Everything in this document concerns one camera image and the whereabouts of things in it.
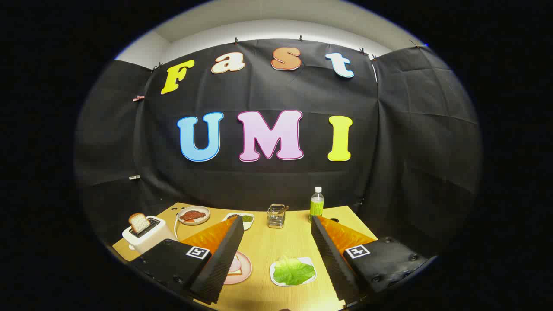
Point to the black backdrop cloth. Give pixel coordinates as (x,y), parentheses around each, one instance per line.
(276,181)

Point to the round beige plate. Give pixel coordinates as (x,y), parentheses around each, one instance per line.
(203,221)

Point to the white divided bean dish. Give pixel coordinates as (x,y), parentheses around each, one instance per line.
(247,219)

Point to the round pink plate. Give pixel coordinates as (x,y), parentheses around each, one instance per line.
(246,270)

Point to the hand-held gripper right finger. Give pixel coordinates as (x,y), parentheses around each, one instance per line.
(332,263)

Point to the toast bread slice brown crust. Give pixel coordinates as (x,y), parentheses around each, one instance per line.
(139,222)

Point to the brown meat steak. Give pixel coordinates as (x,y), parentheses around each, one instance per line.
(192,215)

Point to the cream white toaster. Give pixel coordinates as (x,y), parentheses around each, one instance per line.
(151,239)

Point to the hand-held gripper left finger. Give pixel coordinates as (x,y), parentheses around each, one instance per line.
(220,268)

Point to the green lettuce leaf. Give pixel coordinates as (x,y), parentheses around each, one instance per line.
(293,271)

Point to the green drink bottle white cap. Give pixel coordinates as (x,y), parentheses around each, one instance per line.
(316,207)

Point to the white leaf-shaped plate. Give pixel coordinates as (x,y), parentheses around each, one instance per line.
(309,261)

